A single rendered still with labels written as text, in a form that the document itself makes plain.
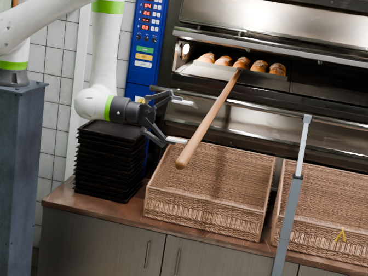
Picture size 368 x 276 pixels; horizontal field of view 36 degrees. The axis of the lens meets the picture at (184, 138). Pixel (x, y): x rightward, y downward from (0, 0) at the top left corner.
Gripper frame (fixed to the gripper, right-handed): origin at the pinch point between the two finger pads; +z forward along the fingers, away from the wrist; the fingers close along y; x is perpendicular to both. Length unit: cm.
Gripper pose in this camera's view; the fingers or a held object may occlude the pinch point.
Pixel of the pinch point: (186, 122)
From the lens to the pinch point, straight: 190.8
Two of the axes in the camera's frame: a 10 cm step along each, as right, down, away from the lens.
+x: -1.8, 2.5, -9.5
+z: 9.7, 1.9, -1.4
